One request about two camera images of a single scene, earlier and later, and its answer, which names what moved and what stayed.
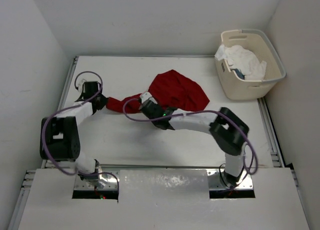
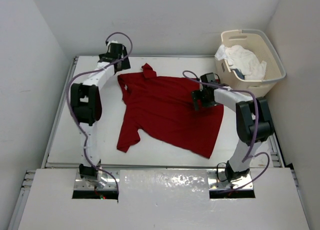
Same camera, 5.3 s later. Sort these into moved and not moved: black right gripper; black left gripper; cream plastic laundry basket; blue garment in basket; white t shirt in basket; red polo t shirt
Moved: red polo t shirt; black right gripper; black left gripper
Not moved: cream plastic laundry basket; white t shirt in basket; blue garment in basket
